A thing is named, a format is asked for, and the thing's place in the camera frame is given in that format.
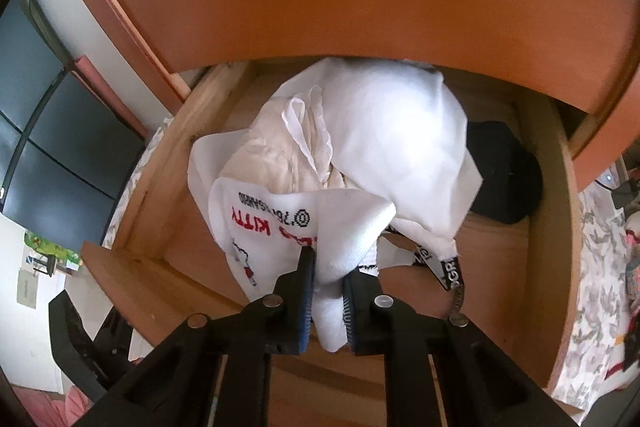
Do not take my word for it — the white hello kitty sock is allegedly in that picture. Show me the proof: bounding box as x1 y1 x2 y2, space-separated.
195 176 396 352

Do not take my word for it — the floral bed sheet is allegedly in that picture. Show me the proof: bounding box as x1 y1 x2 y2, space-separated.
82 115 630 414

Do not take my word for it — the black bundle in drawer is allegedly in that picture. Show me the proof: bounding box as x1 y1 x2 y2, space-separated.
466 120 544 225

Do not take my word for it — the colourful toy pile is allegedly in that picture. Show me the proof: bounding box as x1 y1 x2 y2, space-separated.
625 212 640 303

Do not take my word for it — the dark blue cabinet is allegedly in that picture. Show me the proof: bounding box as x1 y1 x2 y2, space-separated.
1 0 144 251

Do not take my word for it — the cream lace garment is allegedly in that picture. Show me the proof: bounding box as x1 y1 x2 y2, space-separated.
220 87 346 194

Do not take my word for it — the white garment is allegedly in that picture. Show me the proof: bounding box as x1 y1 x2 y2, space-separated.
188 57 483 259

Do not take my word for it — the pink foam mat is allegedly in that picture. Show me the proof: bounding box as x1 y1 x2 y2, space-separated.
70 55 149 139

